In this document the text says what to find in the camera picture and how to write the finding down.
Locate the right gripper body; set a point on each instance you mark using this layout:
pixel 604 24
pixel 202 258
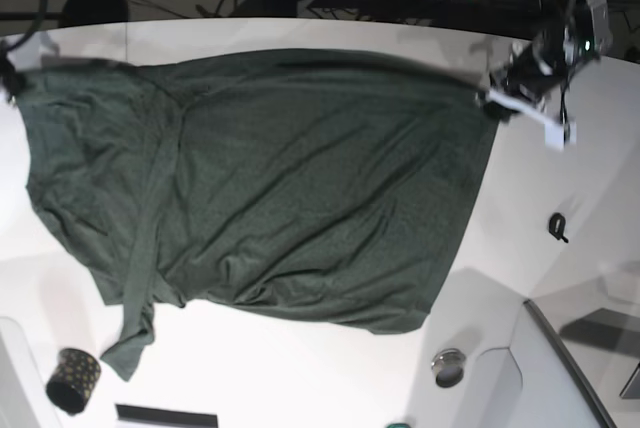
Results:
pixel 13 82

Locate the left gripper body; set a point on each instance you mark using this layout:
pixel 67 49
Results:
pixel 531 76

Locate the dark green t-shirt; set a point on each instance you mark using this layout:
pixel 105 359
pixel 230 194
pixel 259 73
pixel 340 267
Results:
pixel 308 185

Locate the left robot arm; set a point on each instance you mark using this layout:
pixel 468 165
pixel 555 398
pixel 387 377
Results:
pixel 555 41

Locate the black round stool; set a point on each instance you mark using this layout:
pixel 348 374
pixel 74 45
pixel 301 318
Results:
pixel 93 12

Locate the small black clip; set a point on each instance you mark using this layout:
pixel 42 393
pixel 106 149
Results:
pixel 557 226

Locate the black patterned cup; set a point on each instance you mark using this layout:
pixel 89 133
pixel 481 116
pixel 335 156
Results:
pixel 73 380

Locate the black white flat device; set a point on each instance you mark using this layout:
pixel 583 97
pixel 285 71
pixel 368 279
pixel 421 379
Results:
pixel 165 418

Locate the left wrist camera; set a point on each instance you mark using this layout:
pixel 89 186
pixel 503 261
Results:
pixel 558 135

